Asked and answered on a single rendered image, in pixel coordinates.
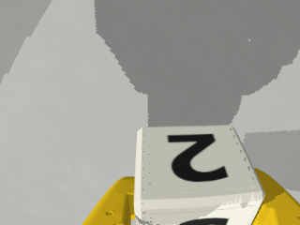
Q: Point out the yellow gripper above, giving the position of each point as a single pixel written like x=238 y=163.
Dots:
x=116 y=207

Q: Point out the white number cube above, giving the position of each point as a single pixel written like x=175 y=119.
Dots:
x=194 y=176

